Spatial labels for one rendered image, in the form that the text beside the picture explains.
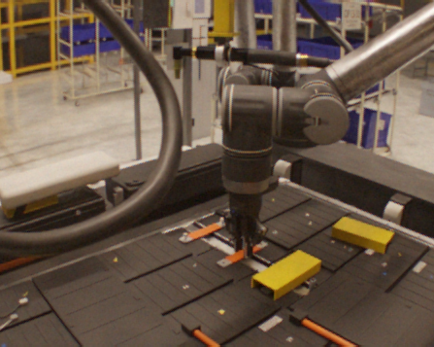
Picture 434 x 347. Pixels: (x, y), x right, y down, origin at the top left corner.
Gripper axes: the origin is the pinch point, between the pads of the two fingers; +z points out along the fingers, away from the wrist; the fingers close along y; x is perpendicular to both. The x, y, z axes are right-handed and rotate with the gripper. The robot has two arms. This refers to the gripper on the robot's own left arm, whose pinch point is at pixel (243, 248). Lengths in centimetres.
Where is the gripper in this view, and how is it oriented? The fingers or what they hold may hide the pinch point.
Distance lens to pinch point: 109.7
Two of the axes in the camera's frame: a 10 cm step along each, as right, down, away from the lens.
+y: 6.8, 2.8, -6.8
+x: 7.3, -2.4, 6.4
